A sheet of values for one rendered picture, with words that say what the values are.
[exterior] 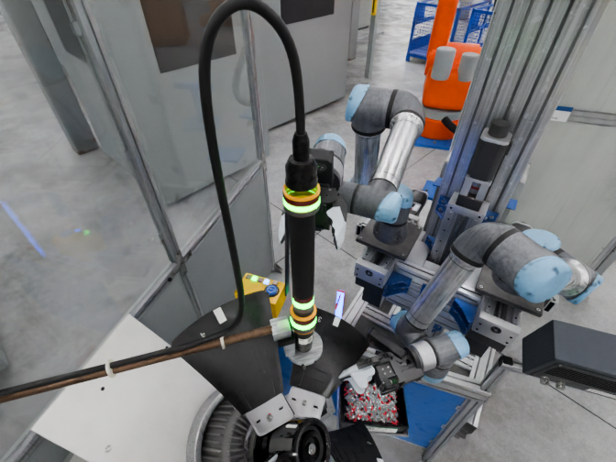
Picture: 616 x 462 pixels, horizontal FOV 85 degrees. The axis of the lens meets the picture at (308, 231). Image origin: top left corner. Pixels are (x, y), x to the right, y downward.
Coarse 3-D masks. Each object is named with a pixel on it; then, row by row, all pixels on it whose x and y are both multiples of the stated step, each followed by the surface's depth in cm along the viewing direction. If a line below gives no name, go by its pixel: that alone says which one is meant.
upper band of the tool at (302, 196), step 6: (318, 186) 39; (288, 192) 41; (294, 192) 42; (300, 192) 42; (306, 192) 42; (312, 192) 41; (318, 192) 38; (288, 198) 38; (294, 198) 37; (300, 198) 37; (306, 198) 37; (312, 198) 37; (312, 204) 38; (312, 210) 39
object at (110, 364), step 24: (240, 0) 25; (216, 24) 26; (288, 48) 28; (216, 144) 32; (216, 168) 33; (240, 288) 46; (240, 312) 50; (216, 336) 52; (120, 360) 50; (24, 384) 48; (48, 384) 48
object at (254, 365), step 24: (264, 312) 76; (192, 336) 70; (264, 336) 74; (192, 360) 70; (216, 360) 72; (240, 360) 72; (264, 360) 73; (216, 384) 72; (240, 384) 72; (264, 384) 73; (240, 408) 73
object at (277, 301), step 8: (248, 280) 124; (256, 280) 124; (272, 280) 124; (248, 288) 121; (256, 288) 121; (264, 288) 121; (280, 288) 121; (272, 296) 118; (280, 296) 120; (272, 304) 116; (280, 304) 123; (272, 312) 120
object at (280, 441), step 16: (304, 416) 75; (272, 432) 74; (288, 432) 71; (304, 432) 72; (320, 432) 75; (256, 448) 73; (272, 448) 71; (288, 448) 68; (304, 448) 70; (320, 448) 73
